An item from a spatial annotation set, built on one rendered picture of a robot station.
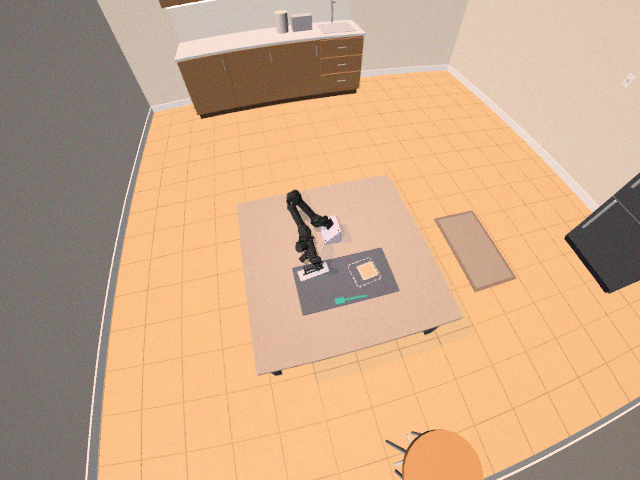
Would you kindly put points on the green small trowel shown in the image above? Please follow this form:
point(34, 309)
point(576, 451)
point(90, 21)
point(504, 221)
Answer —
point(341, 300)

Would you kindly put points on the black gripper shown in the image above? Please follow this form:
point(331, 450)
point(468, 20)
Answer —
point(314, 258)

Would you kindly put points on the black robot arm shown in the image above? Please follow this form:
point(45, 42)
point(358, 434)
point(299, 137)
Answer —
point(305, 239)

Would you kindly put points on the beige tile with dark rectangle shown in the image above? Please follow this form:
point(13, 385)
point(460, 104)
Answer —
point(367, 271)

